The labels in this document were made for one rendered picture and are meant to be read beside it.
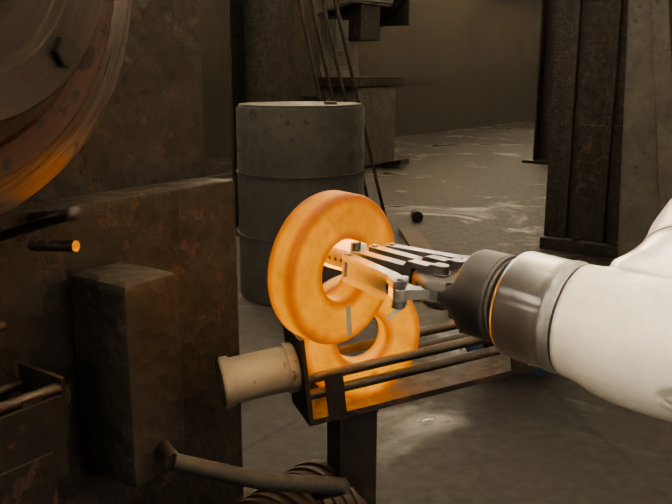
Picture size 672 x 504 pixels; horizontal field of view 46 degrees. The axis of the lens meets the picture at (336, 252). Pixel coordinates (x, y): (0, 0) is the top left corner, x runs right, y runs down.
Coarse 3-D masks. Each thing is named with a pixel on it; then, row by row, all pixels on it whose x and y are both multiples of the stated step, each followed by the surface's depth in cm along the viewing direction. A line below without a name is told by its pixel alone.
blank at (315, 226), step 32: (320, 192) 77; (288, 224) 74; (320, 224) 74; (352, 224) 77; (384, 224) 81; (288, 256) 72; (320, 256) 75; (288, 288) 73; (320, 288) 76; (352, 288) 80; (288, 320) 75; (320, 320) 76; (352, 320) 80
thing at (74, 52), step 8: (56, 40) 63; (64, 40) 63; (72, 40) 63; (56, 48) 62; (64, 48) 63; (72, 48) 63; (56, 56) 62; (64, 56) 63; (72, 56) 63; (64, 64) 63; (72, 64) 64
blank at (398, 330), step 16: (384, 304) 94; (384, 320) 94; (400, 320) 95; (416, 320) 96; (384, 336) 96; (400, 336) 95; (416, 336) 96; (320, 352) 92; (336, 352) 93; (368, 352) 97; (384, 352) 95; (400, 352) 96; (320, 368) 93; (384, 368) 96; (320, 384) 93; (384, 384) 96
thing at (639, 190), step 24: (648, 0) 285; (648, 24) 286; (648, 48) 287; (648, 72) 289; (624, 96) 299; (648, 96) 290; (624, 120) 301; (648, 120) 291; (624, 144) 300; (648, 144) 293; (624, 168) 301; (648, 168) 294; (624, 192) 303; (648, 192) 295; (624, 216) 304; (648, 216) 297; (624, 240) 306
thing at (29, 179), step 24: (120, 0) 77; (120, 24) 78; (120, 48) 78; (96, 96) 77; (72, 120) 75; (96, 120) 77; (72, 144) 75; (24, 168) 71; (48, 168) 73; (0, 192) 70; (24, 192) 72
